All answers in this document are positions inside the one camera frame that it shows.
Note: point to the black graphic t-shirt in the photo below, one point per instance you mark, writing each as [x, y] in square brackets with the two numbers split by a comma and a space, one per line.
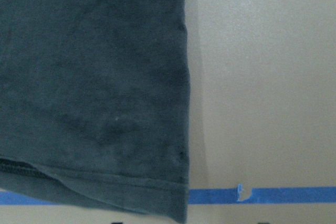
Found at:
[95, 99]

